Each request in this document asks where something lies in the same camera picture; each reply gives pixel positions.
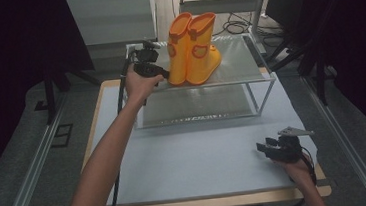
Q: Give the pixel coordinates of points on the black floor bracket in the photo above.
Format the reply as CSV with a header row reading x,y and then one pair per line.
x,y
62,135

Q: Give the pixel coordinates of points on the aluminium floor rail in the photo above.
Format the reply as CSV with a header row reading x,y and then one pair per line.
x,y
30,176
345,142

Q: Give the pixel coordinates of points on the white metal stand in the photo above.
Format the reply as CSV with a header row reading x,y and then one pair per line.
x,y
229,5

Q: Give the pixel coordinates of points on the person's left hand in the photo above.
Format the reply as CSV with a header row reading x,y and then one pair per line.
x,y
139,85

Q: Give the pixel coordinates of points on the grey cabinet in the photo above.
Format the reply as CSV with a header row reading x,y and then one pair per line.
x,y
113,18

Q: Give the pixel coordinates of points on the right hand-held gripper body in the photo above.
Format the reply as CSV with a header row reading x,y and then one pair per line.
x,y
290,147

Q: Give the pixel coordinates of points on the yellow duck rain boot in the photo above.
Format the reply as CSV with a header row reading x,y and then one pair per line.
x,y
202,54
178,50

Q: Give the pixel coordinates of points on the person's right hand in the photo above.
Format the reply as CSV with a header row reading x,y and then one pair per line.
x,y
295,170

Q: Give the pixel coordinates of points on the white table mat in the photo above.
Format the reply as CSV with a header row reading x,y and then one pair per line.
x,y
193,162

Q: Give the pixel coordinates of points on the black stand legs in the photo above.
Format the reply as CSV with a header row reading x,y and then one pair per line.
x,y
49,94
318,71

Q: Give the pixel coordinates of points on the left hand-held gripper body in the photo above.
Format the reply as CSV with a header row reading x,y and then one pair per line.
x,y
147,57

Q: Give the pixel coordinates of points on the two-tier metal shoe rack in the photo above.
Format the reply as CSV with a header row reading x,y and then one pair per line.
x,y
234,61

